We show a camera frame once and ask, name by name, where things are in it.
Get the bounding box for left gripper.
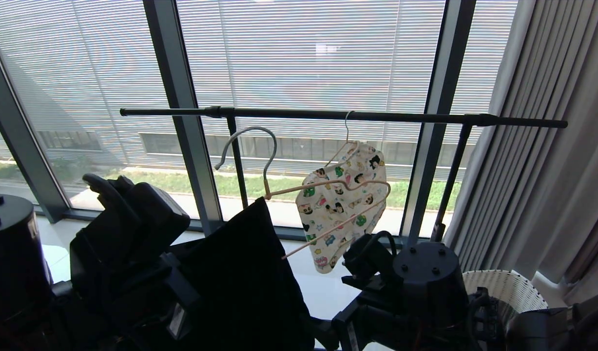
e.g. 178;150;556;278
123;253;202;342

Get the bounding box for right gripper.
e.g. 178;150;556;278
330;296;402;351

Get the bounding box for black garment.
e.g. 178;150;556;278
172;197;314;351

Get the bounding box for cream printed garment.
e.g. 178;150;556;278
295;141;388;273

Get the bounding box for pink clothes hanger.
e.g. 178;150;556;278
214;127;392;259
323;111;360;169

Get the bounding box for white laundry basket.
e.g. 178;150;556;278
462;270;549;317

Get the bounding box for black clothes rack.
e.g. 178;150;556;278
120;106;568;242

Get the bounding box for beige curtain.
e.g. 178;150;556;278
445;0;598;303

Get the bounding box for window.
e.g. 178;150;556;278
0;0;519;244

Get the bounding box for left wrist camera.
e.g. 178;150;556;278
70;175;191;293

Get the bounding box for black cable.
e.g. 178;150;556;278
83;173;134;215
360;231;398;259

